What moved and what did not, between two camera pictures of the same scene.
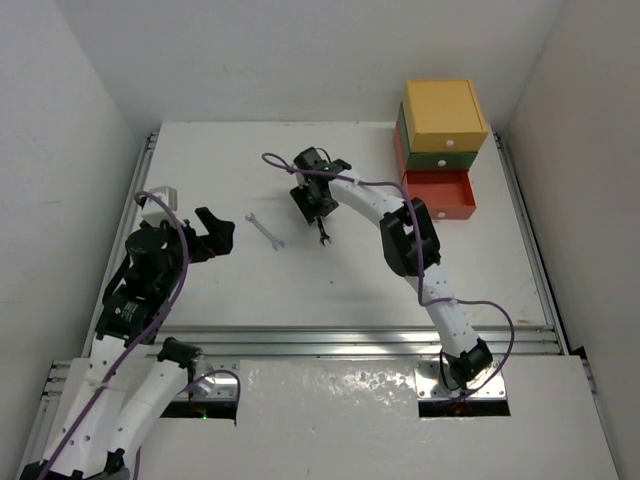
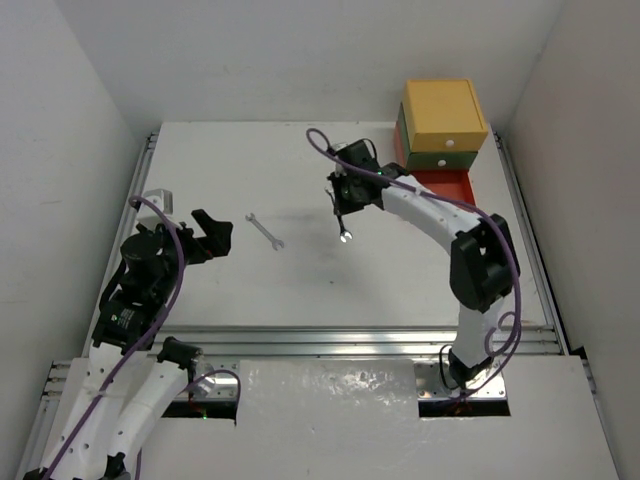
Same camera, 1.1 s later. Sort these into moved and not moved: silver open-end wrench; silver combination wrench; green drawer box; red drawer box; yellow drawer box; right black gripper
Moved: silver combination wrench; right black gripper
Not moved: silver open-end wrench; green drawer box; yellow drawer box; red drawer box
